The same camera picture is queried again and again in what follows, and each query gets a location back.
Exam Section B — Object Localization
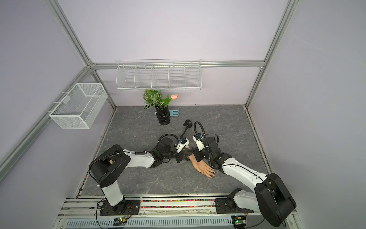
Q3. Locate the black corrugated left cable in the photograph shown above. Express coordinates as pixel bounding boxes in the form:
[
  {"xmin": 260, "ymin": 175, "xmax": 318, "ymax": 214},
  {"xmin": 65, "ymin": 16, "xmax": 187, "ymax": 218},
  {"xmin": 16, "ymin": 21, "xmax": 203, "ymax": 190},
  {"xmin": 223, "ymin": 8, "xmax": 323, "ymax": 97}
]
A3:
[{"xmin": 157, "ymin": 133, "xmax": 181, "ymax": 148}]

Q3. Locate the black gooseneck stand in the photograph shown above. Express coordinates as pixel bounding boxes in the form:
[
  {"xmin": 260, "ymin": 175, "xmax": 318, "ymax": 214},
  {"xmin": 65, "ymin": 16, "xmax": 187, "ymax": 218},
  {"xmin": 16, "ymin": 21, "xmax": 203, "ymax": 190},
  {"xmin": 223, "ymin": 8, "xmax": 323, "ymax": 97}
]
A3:
[{"xmin": 180, "ymin": 119, "xmax": 193, "ymax": 139}]

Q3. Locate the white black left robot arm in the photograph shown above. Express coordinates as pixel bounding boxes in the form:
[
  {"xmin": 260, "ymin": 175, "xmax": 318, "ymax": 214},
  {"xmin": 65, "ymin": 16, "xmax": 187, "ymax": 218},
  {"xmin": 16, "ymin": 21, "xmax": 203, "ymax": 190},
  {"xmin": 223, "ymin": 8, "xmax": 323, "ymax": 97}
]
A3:
[{"xmin": 89, "ymin": 145, "xmax": 191, "ymax": 207}]

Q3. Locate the light blue plastic stand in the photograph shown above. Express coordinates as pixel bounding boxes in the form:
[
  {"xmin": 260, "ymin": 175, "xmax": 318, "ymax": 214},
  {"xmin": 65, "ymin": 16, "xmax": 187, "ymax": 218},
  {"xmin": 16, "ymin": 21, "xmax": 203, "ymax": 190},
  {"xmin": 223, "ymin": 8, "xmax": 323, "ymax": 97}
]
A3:
[{"xmin": 154, "ymin": 109, "xmax": 179, "ymax": 118}]

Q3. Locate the aluminium front rail frame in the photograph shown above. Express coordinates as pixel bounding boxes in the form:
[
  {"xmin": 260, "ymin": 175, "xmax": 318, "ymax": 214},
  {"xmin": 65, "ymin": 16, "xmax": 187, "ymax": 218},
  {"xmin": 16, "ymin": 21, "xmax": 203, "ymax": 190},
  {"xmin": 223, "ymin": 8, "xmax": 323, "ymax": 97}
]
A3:
[{"xmin": 52, "ymin": 194, "xmax": 305, "ymax": 229}]

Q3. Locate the black corrugated right cable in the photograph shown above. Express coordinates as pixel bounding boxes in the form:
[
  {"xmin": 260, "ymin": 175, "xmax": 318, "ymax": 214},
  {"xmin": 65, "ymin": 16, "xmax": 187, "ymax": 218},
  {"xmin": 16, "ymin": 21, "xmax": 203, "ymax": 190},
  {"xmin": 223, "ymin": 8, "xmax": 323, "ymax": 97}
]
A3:
[{"xmin": 193, "ymin": 121, "xmax": 214, "ymax": 168}]

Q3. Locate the white wire mesh basket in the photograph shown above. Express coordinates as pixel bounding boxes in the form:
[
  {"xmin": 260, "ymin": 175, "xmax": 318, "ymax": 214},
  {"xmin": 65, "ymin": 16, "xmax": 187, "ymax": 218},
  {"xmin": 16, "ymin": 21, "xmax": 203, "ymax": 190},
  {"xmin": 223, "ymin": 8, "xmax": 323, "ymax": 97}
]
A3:
[{"xmin": 49, "ymin": 83, "xmax": 108, "ymax": 129}]

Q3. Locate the black corrugated cable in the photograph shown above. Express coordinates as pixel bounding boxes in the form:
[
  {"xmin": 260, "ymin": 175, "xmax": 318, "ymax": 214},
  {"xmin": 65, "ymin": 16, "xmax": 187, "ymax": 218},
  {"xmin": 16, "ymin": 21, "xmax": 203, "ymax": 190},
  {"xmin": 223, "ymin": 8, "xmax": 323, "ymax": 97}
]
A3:
[
  {"xmin": 157, "ymin": 133, "xmax": 181, "ymax": 148},
  {"xmin": 193, "ymin": 121, "xmax": 214, "ymax": 168}
]

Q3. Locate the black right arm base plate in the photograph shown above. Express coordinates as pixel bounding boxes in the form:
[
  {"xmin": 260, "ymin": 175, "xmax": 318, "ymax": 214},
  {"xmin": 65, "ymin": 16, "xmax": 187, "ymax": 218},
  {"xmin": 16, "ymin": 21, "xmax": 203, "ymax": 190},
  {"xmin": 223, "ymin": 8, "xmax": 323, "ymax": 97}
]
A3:
[{"xmin": 213, "ymin": 198, "xmax": 254, "ymax": 214}]

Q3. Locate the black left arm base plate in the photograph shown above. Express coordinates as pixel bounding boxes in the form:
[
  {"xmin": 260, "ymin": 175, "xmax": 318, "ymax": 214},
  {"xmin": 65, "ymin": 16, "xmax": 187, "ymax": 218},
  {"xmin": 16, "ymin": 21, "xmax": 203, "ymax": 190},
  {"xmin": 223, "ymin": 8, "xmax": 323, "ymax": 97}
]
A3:
[{"xmin": 97, "ymin": 200, "xmax": 141, "ymax": 216}]

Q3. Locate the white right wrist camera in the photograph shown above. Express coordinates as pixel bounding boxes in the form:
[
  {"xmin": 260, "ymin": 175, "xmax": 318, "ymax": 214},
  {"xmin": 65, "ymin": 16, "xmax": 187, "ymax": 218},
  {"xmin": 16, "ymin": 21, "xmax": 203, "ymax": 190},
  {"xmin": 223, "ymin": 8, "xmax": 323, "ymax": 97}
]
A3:
[{"xmin": 193, "ymin": 135, "xmax": 205, "ymax": 152}]

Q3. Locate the black digital wrist watch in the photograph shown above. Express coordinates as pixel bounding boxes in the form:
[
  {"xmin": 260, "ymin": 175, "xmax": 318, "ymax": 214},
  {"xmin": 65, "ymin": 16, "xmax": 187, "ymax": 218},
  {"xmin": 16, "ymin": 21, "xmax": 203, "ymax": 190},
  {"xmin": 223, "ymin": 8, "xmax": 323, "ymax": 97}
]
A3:
[{"xmin": 188, "ymin": 148, "xmax": 200, "ymax": 156}]

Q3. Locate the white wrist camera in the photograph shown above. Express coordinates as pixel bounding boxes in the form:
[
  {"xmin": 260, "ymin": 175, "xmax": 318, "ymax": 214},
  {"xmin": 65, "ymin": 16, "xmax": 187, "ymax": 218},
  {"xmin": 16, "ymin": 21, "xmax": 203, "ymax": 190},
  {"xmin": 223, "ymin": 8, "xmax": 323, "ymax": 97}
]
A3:
[
  {"xmin": 193, "ymin": 135, "xmax": 205, "ymax": 152},
  {"xmin": 175, "ymin": 137, "xmax": 190, "ymax": 154}
]

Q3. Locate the green potted plant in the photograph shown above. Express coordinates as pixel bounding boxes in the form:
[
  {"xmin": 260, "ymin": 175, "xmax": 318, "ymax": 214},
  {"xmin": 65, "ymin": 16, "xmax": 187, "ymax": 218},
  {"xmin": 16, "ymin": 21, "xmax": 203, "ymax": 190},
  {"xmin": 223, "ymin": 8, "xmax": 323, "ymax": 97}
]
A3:
[{"xmin": 143, "ymin": 89, "xmax": 172, "ymax": 110}]

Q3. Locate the white wire wall shelf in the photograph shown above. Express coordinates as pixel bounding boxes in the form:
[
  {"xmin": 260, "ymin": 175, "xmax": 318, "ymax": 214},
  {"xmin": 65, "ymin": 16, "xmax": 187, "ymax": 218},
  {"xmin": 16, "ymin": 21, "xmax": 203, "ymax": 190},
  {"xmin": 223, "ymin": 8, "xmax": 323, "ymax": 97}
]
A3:
[{"xmin": 115, "ymin": 59, "xmax": 202, "ymax": 91}]

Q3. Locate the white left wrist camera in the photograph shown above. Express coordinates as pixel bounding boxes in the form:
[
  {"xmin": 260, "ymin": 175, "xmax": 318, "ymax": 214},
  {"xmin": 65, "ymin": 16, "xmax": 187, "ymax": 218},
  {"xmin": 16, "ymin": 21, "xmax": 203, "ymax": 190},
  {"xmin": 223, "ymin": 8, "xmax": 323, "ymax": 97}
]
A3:
[{"xmin": 175, "ymin": 137, "xmax": 190, "ymax": 154}]

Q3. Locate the beige mannequin hand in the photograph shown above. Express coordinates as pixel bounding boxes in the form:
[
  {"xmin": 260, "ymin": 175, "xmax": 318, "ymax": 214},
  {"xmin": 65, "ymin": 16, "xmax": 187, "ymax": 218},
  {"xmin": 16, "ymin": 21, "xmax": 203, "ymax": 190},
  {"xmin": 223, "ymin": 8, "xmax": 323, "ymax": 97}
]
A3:
[{"xmin": 188, "ymin": 153, "xmax": 215, "ymax": 178}]

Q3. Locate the black plant vase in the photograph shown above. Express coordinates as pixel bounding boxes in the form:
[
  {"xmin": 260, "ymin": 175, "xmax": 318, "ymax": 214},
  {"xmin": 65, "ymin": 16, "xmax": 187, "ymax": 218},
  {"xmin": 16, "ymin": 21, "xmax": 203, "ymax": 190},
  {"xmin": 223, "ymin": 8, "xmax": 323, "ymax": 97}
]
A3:
[{"xmin": 155, "ymin": 106, "xmax": 170, "ymax": 126}]

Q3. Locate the pink tulip flower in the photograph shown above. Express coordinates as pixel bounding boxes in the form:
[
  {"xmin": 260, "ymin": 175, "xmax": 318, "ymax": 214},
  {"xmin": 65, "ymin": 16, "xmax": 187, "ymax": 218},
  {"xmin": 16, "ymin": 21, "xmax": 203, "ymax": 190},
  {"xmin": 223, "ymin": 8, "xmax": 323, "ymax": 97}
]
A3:
[{"xmin": 171, "ymin": 94, "xmax": 179, "ymax": 100}]

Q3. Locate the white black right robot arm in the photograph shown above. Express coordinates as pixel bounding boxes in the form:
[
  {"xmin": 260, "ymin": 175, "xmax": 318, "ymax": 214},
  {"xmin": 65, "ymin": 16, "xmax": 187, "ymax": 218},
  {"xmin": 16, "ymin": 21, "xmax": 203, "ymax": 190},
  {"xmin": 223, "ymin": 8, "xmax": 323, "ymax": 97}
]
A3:
[{"xmin": 193, "ymin": 135, "xmax": 297, "ymax": 227}]

